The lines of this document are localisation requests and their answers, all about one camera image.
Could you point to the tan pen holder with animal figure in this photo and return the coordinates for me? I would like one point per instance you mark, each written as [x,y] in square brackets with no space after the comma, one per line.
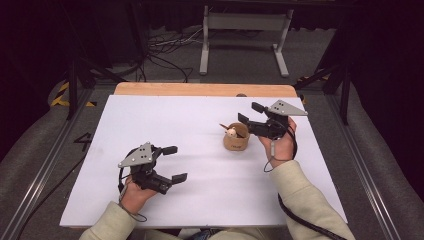
[236,144]

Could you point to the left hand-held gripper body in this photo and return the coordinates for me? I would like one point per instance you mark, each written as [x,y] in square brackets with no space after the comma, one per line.
[143,156]

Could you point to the yellow and black floor tape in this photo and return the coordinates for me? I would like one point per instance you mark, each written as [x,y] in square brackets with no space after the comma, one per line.
[60,99]

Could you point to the dark green pencil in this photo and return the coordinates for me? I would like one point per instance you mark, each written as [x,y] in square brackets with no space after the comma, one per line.
[222,125]

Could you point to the person's torso clothing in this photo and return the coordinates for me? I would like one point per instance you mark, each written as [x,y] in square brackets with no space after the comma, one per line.
[233,235]

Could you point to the person's right hand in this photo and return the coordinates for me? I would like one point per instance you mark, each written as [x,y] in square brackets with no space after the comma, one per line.
[284,150]

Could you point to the white table mat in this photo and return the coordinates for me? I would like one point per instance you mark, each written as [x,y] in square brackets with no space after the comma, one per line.
[186,126]

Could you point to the person's left hand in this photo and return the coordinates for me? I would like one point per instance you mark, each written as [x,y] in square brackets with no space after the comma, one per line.
[133,197]

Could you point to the black tripod stand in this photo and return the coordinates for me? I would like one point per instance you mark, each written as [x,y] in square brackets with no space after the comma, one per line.
[71,93]
[345,100]

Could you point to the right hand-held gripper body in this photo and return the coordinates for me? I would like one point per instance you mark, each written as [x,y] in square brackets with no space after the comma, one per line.
[273,128]

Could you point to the white metal stand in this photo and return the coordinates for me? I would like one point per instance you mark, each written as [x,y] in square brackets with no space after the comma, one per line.
[246,21]

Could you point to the aluminium floor rail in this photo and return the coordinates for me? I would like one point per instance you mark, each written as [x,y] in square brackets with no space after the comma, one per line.
[363,166]
[46,166]

